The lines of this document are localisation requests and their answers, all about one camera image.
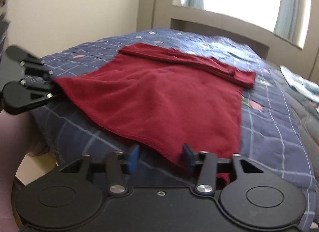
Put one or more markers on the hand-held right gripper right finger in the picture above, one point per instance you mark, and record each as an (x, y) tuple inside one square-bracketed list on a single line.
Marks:
[(188, 158)]

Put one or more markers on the beige wardrobe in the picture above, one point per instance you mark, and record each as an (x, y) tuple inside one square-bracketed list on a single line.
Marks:
[(314, 47), (149, 5)]

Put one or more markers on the grey quilted mattress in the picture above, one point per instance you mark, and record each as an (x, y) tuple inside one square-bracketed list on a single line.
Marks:
[(311, 122)]

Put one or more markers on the person's purple clothing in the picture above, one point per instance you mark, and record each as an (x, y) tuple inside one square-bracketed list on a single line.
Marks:
[(10, 147)]

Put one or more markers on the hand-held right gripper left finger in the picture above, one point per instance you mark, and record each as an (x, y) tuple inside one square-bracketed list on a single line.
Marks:
[(133, 159)]

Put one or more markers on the light blue cloth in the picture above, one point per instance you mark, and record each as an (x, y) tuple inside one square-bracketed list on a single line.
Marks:
[(299, 84)]

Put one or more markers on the blue checked floral blanket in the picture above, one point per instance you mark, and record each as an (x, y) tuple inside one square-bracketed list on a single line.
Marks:
[(269, 122)]

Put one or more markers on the dark red long-sleeved sweater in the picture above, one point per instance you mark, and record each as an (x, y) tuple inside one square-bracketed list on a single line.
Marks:
[(162, 97)]

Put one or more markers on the beige window cabinet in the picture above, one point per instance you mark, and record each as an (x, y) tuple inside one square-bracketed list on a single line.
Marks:
[(199, 17)]

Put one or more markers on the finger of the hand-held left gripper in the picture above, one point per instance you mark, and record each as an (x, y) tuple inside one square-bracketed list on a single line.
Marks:
[(41, 89), (37, 67)]

